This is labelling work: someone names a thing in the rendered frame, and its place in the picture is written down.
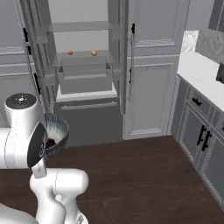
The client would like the blue-grey streaked bowl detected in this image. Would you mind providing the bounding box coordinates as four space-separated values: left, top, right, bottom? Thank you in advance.
43 113 71 161

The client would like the grey left fridge door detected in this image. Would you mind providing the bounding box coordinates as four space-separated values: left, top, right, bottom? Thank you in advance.
17 0 60 113

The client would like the grey fridge freezer drawer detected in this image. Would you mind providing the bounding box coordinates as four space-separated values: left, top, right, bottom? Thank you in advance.
52 97 124 148

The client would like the grey fridge crisper drawer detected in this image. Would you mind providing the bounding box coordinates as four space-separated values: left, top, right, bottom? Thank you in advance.
57 62 114 95

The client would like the grey drawer front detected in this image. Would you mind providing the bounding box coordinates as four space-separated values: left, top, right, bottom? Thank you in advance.
185 87 214 121

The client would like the grey right fridge door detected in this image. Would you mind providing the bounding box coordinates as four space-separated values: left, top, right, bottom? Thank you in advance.
115 0 136 116

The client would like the grey tall cupboard run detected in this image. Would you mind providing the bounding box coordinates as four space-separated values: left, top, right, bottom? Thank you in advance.
0 0 40 128

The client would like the grey base cupboard door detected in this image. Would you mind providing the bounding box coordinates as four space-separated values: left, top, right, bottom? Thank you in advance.
178 104 207 173
199 130 224 208

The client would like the tall grey cupboard door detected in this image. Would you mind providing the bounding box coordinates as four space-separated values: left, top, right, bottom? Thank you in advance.
132 0 191 57
124 54 180 140

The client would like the dark grey wall cupboard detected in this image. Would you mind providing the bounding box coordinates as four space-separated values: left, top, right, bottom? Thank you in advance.
207 0 224 33

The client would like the black drawer handle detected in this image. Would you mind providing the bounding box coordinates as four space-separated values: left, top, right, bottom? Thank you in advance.
191 97 203 108

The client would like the grey fridge door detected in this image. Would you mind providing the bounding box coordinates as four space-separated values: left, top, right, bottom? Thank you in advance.
115 0 136 116
17 0 60 113

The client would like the dark appliance on worktop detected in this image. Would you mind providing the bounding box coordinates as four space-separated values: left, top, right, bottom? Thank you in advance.
215 62 224 86

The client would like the clear fridge shelf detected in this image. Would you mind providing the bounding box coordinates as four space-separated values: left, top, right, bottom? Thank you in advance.
48 20 116 33

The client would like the grey open fridge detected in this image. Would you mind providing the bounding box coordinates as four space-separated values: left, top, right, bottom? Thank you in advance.
17 0 136 148

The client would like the silver freezer drawer handle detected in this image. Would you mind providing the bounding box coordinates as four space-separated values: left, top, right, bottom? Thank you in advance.
59 101 119 111

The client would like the dark purple eggplant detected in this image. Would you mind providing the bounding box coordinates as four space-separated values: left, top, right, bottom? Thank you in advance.
45 138 59 149

